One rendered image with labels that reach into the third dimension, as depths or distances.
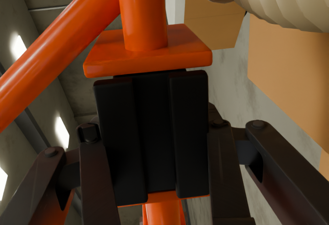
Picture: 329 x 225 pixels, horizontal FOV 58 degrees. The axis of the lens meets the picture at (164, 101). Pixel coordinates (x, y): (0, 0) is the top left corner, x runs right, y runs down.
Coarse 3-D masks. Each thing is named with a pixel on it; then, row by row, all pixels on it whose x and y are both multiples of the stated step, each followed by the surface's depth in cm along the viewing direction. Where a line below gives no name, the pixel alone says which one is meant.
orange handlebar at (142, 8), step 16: (128, 0) 13; (144, 0) 13; (160, 0) 14; (128, 16) 14; (144, 16) 13; (160, 16) 14; (128, 32) 14; (144, 32) 14; (160, 32) 14; (128, 48) 14; (144, 48) 14; (160, 48) 14; (144, 208) 22; (160, 208) 18; (176, 208) 19; (144, 224) 21; (160, 224) 19; (176, 224) 19
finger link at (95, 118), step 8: (96, 120) 18; (72, 152) 15; (72, 160) 14; (64, 168) 14; (72, 168) 14; (64, 176) 14; (72, 176) 14; (56, 184) 14; (64, 184) 14; (72, 184) 14; (56, 192) 14
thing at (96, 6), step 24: (72, 0) 16; (96, 0) 15; (72, 24) 15; (96, 24) 16; (48, 48) 16; (72, 48) 16; (24, 72) 16; (48, 72) 16; (0, 96) 16; (24, 96) 17; (0, 120) 17
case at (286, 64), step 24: (264, 24) 31; (264, 48) 32; (288, 48) 27; (312, 48) 23; (264, 72) 33; (288, 72) 27; (312, 72) 23; (288, 96) 28; (312, 96) 24; (312, 120) 24
